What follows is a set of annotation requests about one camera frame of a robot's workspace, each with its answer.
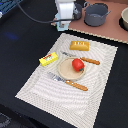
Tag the round beige plate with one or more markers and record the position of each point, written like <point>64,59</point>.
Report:
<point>66,70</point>

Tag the orange bread loaf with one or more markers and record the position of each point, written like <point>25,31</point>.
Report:
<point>79,45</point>

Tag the yellow butter box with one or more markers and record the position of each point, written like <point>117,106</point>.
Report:
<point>48,59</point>

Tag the red tomato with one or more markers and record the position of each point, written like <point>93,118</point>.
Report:
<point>78,64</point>

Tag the woven beige placemat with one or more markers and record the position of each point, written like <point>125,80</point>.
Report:
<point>62,105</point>

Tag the large grey pot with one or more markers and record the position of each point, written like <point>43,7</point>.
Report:
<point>95,14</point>

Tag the small grey pot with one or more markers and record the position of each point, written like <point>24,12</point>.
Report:
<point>77,11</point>

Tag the knife with wooden handle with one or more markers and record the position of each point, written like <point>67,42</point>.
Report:
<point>82,58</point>

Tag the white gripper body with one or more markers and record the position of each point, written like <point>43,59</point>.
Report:
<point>65,10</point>

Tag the fork with wooden handle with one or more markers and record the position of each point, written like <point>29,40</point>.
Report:
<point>69,82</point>

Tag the beige bowl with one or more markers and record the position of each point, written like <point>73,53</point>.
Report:
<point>124,15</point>

